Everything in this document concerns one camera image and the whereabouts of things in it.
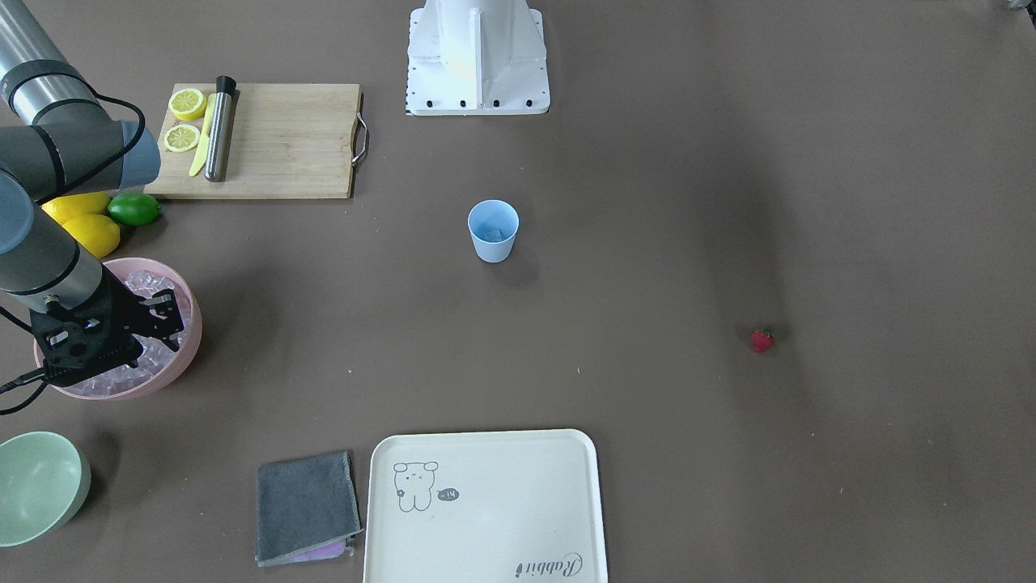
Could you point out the yellow lemon lower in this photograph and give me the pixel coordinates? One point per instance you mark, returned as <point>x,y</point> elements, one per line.
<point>98,234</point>

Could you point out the cream rabbit tray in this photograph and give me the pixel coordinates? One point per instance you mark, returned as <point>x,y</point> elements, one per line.
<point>514,506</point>

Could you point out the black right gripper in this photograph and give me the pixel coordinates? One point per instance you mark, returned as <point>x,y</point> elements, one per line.
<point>123,310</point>

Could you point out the yellow lemon upper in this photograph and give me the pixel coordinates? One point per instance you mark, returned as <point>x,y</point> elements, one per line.
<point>66,208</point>

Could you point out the lemon slice upper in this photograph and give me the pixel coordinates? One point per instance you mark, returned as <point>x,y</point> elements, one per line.
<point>188,104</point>

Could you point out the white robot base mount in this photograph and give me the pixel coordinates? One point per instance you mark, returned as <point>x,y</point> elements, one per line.
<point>476,58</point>

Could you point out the wooden cutting board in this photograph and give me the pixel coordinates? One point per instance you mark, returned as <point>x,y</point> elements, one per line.
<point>289,141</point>

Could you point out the pink bowl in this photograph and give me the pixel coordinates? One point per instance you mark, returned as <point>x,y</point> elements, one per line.
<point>120,267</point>

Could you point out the green bowl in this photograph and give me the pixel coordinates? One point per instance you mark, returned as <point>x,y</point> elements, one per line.
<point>45,480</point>

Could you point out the lemon slice lower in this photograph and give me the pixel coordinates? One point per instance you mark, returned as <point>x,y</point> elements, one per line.
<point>182,137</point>

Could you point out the steel muddler rod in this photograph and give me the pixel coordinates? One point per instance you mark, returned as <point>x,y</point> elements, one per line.
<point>216,162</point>

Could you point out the green lime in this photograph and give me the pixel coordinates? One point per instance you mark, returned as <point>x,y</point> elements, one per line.
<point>134,209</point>

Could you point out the yellow plastic knife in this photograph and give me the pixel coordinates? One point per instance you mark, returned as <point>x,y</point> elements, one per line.
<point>203,144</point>

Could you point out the grey folded cloth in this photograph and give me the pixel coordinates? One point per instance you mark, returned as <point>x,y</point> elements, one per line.
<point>306,510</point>

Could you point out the yellow lemon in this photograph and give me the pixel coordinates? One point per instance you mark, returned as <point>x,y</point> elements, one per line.
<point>98,234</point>
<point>66,208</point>

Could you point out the red strawberry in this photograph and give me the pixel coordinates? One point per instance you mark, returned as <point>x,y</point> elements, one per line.
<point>762,339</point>

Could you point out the lemon slice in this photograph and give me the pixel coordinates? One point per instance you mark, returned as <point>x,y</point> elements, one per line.
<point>188,104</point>
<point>182,137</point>

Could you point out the pile of clear ice cubes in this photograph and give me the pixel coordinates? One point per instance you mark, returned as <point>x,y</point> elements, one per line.
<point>156,358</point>

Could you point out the blue plastic cup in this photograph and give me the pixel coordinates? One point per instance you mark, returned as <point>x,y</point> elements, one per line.
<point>493,226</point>

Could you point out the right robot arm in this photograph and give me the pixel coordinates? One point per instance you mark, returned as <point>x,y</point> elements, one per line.
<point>66,143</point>

